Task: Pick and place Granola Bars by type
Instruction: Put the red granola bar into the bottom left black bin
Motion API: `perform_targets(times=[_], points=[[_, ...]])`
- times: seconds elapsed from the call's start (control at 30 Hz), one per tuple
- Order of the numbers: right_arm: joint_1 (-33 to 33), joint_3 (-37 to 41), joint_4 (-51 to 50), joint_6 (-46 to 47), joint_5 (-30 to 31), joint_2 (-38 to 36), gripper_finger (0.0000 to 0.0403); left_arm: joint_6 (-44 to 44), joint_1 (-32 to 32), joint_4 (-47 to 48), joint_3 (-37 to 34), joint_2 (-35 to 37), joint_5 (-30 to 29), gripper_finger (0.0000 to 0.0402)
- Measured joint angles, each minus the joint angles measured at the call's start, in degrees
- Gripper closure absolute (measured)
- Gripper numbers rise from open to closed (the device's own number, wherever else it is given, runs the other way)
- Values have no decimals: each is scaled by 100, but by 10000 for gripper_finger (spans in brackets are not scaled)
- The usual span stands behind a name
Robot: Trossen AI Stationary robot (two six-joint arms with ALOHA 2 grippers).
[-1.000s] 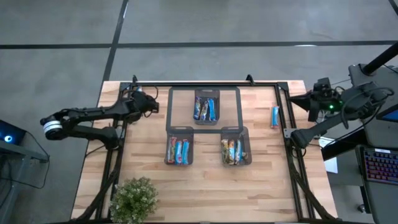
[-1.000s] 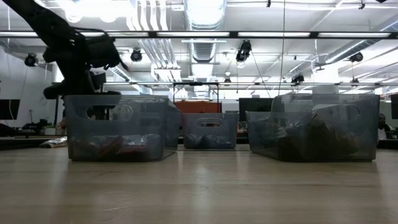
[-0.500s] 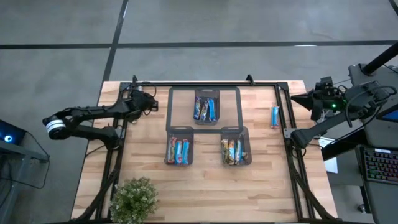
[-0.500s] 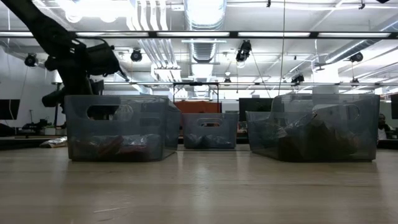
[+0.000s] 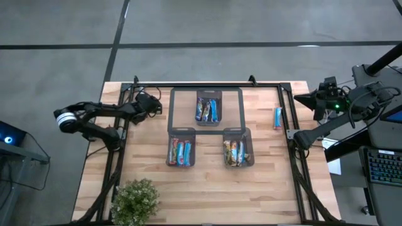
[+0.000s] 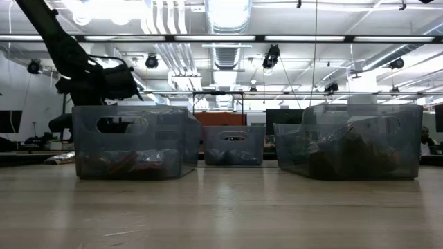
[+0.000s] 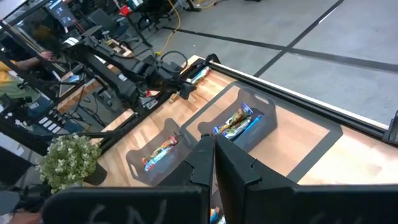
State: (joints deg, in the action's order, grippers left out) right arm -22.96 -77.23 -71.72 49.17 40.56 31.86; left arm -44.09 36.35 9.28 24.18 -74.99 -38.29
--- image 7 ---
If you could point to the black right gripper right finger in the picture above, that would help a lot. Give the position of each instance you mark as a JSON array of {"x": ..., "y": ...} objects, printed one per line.
[{"x": 239, "y": 186}]

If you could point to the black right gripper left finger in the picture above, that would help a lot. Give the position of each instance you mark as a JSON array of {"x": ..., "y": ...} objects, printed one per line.
[{"x": 199, "y": 174}]

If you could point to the snack bars pile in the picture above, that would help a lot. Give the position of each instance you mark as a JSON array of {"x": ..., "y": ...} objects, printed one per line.
[{"x": 174, "y": 97}]

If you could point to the beige blue orange granola bar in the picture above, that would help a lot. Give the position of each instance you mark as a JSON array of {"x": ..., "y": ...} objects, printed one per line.
[{"x": 214, "y": 216}]

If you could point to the light blue granola bar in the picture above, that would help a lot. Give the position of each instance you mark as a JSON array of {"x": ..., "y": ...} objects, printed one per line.
[{"x": 200, "y": 75}]

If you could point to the blue granola bar pink ends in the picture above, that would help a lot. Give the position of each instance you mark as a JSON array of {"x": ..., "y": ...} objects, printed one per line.
[{"x": 160, "y": 158}]

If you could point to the reddish granola bar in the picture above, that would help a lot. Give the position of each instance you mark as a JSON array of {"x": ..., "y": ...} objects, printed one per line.
[
  {"x": 166, "y": 143},
  {"x": 157, "y": 153}
]

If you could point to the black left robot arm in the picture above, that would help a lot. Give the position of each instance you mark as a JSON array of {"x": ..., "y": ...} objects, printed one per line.
[{"x": 102, "y": 53}]

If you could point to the grey translucent plastic bin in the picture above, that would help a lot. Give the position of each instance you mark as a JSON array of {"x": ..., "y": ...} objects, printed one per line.
[
  {"x": 267, "y": 124},
  {"x": 217, "y": 202},
  {"x": 140, "y": 155}
]

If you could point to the wooden crate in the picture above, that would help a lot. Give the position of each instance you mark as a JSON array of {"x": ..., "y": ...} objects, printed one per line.
[{"x": 117, "y": 47}]

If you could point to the black office chair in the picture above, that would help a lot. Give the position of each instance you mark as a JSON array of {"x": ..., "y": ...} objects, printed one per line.
[{"x": 105, "y": 20}]

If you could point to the person's hand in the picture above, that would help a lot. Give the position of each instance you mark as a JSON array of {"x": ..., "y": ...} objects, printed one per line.
[{"x": 46, "y": 55}]

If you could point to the black monitor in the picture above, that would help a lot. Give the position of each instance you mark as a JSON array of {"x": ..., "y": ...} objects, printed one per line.
[{"x": 62, "y": 12}]

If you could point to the black computer blue light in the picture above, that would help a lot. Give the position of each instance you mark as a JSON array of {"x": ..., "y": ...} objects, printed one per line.
[{"x": 46, "y": 123}]

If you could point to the green potted plant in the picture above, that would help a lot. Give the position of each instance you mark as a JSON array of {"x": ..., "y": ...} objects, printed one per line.
[{"x": 68, "y": 158}]

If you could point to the person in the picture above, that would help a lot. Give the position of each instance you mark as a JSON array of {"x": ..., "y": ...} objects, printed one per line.
[{"x": 12, "y": 70}]

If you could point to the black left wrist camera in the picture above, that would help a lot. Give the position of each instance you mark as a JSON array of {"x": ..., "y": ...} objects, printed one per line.
[{"x": 171, "y": 68}]

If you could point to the black aluminium rig frame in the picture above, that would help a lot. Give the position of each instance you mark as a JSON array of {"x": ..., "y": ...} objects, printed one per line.
[{"x": 311, "y": 107}]

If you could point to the black background rig frame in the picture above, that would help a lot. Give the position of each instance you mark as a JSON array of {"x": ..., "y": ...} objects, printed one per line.
[{"x": 21, "y": 40}]

